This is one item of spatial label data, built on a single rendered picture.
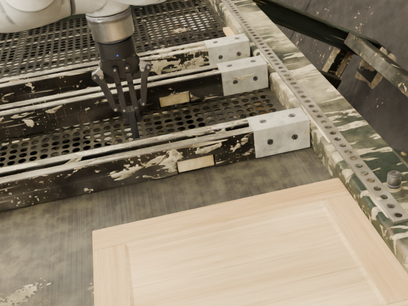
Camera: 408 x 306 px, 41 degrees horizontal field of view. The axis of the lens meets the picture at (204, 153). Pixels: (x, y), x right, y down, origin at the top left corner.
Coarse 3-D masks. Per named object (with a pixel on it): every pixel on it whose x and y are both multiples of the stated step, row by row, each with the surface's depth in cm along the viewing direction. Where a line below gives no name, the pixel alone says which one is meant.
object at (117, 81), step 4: (112, 68) 112; (116, 68) 112; (112, 72) 113; (116, 72) 113; (116, 76) 114; (116, 80) 114; (120, 80) 117; (116, 84) 115; (120, 84) 115; (116, 88) 116; (120, 88) 116; (120, 92) 116; (120, 96) 117; (120, 100) 117; (124, 100) 118; (120, 104) 118; (124, 104) 118; (124, 108) 118; (124, 112) 119
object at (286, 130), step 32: (224, 128) 117; (256, 128) 115; (288, 128) 116; (64, 160) 114; (96, 160) 112; (128, 160) 112; (160, 160) 114; (224, 160) 117; (0, 192) 110; (32, 192) 112; (64, 192) 113
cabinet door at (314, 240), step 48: (288, 192) 104; (336, 192) 102; (96, 240) 99; (144, 240) 98; (192, 240) 96; (240, 240) 95; (288, 240) 93; (336, 240) 92; (96, 288) 89; (144, 288) 88; (192, 288) 87; (240, 288) 86; (288, 288) 84; (336, 288) 83; (384, 288) 82
